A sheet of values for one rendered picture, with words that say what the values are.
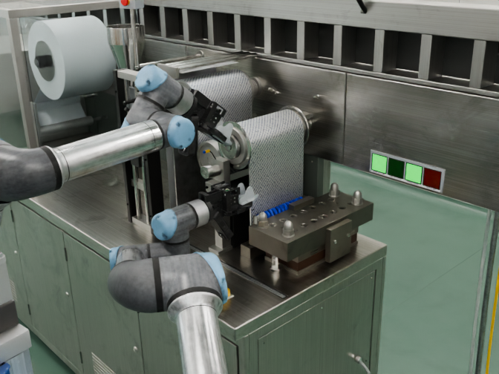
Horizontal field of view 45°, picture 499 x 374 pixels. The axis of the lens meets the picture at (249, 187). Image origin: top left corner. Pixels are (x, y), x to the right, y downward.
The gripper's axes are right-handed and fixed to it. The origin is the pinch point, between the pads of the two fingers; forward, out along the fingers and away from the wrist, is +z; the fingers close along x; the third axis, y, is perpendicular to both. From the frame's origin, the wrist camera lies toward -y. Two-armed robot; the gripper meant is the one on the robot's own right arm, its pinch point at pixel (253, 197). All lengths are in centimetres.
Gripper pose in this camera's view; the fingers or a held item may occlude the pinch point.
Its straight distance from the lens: 185.8
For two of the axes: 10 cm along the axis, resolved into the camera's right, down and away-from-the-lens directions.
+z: 7.3, -2.7, 6.3
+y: -0.2, -9.3, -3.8
